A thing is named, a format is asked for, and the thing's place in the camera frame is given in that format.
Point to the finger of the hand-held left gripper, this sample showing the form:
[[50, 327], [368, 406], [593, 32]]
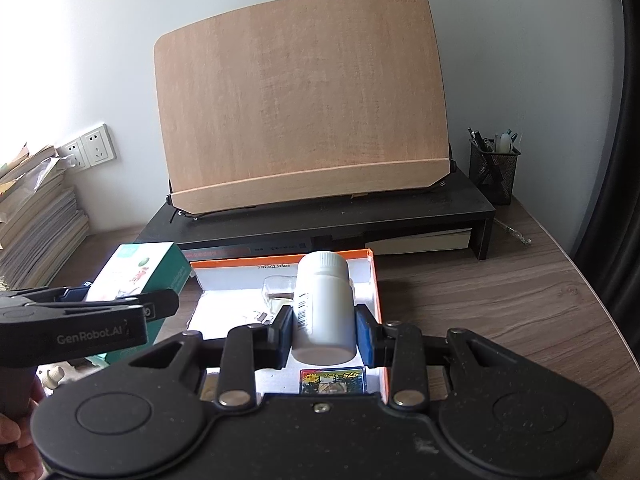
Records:
[[77, 293], [160, 305]]

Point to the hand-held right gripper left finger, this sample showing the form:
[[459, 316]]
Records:
[[284, 335]]

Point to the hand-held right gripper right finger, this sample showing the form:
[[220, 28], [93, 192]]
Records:
[[366, 335]]

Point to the green bandage box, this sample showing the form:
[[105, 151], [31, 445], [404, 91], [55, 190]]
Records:
[[145, 270]]

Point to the white pill bottle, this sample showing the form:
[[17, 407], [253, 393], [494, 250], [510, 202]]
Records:
[[325, 310]]

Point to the red and blue card pack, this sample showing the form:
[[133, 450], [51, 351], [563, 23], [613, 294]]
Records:
[[332, 382]]

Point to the white box with orange rim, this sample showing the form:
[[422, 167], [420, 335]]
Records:
[[220, 310]]

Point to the person's left hand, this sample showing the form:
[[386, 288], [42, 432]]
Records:
[[15, 445]]

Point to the white USB charger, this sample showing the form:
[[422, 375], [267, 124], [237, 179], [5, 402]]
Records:
[[262, 316]]

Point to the small beige object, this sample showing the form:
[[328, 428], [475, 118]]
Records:
[[54, 376]]

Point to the stack of books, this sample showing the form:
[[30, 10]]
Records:
[[35, 230]]

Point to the book with cream pages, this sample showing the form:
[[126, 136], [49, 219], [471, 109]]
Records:
[[425, 242]]

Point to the clear plastic bag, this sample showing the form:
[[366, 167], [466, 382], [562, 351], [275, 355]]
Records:
[[47, 169]]

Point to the black monitor riser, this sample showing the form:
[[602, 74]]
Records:
[[400, 210]]

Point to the clear plastic item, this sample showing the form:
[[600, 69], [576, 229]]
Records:
[[515, 234]]

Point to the black mesh pen holder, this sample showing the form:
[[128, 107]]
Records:
[[495, 175]]

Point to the black pen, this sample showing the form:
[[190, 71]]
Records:
[[477, 139]]

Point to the wooden book stand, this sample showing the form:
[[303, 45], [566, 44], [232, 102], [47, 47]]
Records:
[[300, 100]]

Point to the small white stationery item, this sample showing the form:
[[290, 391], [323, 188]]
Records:
[[504, 142]]

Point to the white wall socket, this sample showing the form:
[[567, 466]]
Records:
[[72, 155], [99, 145]]

